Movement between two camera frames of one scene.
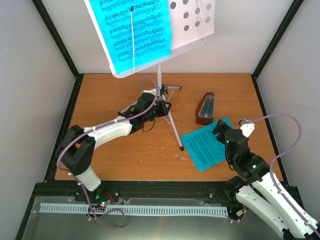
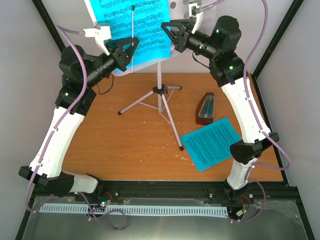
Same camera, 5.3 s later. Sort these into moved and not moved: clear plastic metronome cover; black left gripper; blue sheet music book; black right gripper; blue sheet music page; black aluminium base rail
Moved: black left gripper; black right gripper
Not moved: blue sheet music page; clear plastic metronome cover; black aluminium base rail; blue sheet music book
